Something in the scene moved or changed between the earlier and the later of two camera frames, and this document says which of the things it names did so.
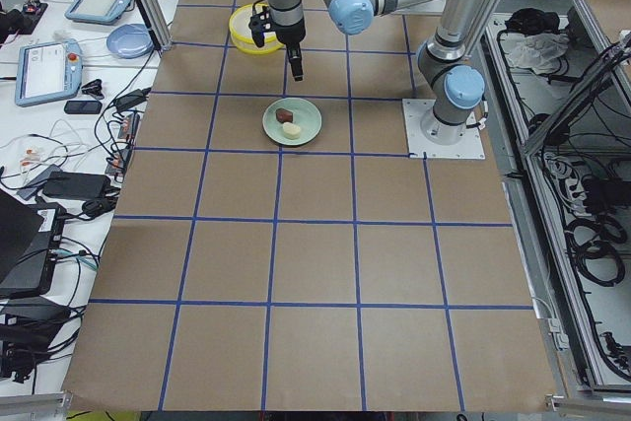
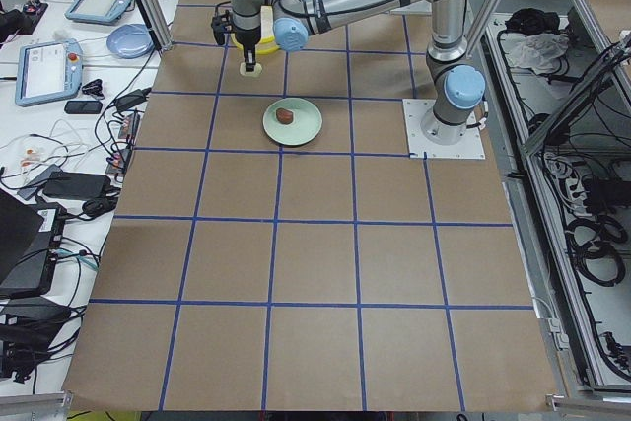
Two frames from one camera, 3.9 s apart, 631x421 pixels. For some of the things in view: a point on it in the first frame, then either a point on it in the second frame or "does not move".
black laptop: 30,239 does not move
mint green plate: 306,114 does not move
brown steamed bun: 284,115 does not move
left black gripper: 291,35 to 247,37
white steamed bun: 291,130 to 243,68
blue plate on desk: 130,40 does not move
